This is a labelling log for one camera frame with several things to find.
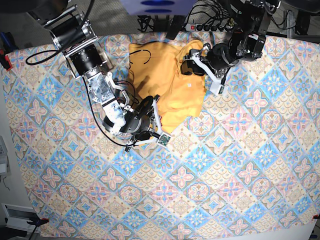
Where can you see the red clamp upper left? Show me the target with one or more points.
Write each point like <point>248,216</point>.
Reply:
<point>5,61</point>

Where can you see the white power strip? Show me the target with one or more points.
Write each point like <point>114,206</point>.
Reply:
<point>195,27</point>

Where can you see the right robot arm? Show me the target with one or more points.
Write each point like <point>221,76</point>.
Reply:
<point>74,37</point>

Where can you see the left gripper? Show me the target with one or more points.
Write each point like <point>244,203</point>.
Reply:
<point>216,61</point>

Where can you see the patterned tile tablecloth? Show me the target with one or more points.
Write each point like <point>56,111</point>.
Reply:
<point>248,164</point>

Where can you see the black bracket at table edge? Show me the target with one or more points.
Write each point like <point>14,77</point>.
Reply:
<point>175,26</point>

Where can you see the white rail lower left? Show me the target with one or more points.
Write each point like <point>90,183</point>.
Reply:
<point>17,217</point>

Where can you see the yellow T-shirt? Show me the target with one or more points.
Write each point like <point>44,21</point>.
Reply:
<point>154,69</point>

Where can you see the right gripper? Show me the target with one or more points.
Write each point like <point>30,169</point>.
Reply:
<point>144,122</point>

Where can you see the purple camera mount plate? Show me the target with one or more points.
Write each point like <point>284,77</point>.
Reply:
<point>158,7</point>

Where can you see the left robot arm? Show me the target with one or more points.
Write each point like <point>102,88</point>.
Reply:
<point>251,21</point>

